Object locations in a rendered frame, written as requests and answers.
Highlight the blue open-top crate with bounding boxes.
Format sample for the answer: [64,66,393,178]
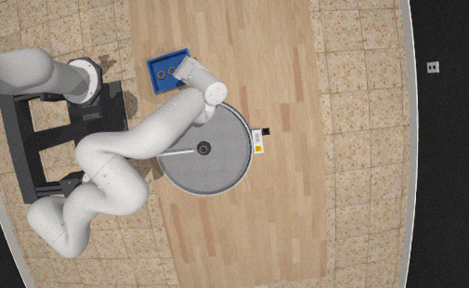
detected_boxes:
[147,48,190,94]

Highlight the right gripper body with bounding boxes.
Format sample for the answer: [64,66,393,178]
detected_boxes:
[181,59,206,87]

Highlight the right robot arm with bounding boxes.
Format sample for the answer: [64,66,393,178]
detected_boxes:
[27,55,228,258]

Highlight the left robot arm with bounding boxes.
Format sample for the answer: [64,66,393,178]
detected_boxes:
[0,47,98,103]

